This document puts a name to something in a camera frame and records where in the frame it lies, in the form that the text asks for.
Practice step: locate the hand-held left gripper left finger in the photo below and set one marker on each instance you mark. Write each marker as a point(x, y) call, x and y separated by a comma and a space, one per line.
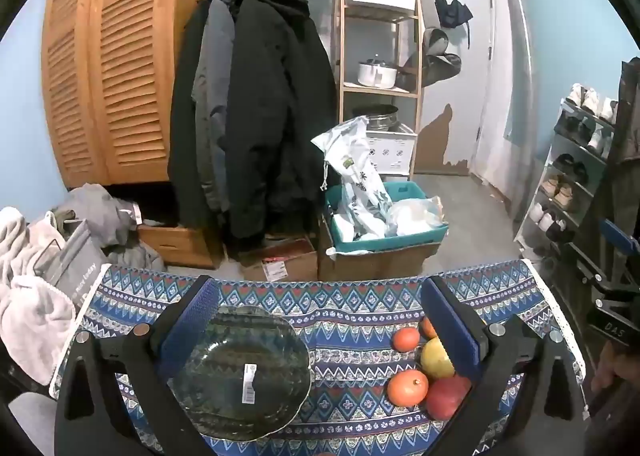
point(192, 321)

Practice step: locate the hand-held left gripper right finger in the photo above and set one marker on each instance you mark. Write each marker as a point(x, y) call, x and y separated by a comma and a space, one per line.
point(452, 331)

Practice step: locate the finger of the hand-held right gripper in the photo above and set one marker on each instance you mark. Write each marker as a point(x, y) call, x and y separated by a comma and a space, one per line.
point(619, 237)

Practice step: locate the red apple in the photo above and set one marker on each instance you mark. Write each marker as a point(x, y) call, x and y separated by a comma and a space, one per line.
point(445, 398)

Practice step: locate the orange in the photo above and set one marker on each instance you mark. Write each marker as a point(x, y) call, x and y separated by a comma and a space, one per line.
point(407, 386)
point(427, 328)
point(405, 338)

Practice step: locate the dark green glass plate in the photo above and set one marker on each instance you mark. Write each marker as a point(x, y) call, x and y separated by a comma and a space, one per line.
point(260, 346)

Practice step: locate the person's right hand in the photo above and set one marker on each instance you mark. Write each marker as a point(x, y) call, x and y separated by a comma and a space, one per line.
point(611, 366)

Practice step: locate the yellow reddish apple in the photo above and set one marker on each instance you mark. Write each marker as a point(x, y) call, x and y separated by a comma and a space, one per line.
point(434, 361)

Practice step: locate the rows of shoes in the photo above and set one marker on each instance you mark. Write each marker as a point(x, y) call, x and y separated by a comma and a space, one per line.
point(562, 193)

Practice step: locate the wooden drawer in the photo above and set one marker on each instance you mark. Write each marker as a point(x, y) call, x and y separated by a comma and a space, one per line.
point(180, 243)

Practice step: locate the large cardboard box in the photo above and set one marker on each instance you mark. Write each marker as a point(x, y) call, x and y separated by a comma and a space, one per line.
point(380, 261)

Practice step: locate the white shoe rack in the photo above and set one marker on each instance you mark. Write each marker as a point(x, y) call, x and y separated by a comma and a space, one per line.
point(542, 171)

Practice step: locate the blue patterned tablecloth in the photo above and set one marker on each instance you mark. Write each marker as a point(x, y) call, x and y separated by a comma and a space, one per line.
point(350, 316)

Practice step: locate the teal basket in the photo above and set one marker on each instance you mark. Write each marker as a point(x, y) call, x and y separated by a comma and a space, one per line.
point(400, 241)

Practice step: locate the clear plastic bag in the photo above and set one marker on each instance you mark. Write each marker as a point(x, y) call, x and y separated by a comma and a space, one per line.
point(415, 216)

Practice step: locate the cardboard box with label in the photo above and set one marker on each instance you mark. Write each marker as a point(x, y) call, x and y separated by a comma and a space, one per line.
point(295, 256)

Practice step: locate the grey fabric bag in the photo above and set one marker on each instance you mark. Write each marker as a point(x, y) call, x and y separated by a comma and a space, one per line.
point(75, 261)

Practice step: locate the grey clothing pile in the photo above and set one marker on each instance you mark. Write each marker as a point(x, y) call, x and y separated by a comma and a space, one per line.
point(100, 211)

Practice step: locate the white towel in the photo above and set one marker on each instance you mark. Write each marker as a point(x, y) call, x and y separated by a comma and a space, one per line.
point(30, 316)

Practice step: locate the white printed bag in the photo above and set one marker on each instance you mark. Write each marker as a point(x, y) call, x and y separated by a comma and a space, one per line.
point(355, 171)

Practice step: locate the white patterned box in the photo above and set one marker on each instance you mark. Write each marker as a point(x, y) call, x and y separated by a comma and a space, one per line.
point(395, 151)

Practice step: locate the white door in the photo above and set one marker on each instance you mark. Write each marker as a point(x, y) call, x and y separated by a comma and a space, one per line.
point(460, 86)

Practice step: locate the steel pot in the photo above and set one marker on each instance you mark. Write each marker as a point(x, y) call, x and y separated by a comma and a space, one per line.
point(382, 118)

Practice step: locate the grey rolled mat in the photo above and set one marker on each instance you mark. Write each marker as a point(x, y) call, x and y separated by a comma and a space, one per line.
point(517, 36)

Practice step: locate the large black jacket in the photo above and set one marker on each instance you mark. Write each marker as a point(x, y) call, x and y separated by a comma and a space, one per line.
point(280, 111)

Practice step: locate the grey jacket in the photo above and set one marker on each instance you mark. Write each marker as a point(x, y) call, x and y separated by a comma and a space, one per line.
point(215, 86)

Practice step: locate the white pot with lid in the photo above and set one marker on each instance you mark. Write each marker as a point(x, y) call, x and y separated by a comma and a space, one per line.
point(375, 73)

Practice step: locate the wooden louvered doors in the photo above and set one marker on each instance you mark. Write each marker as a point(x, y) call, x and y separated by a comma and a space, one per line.
point(115, 61)

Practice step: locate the dark folded umbrella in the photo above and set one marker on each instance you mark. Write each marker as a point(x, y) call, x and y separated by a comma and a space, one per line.
point(452, 11)

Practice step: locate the wooden shelf unit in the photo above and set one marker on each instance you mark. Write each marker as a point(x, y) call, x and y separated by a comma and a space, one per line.
point(342, 36)

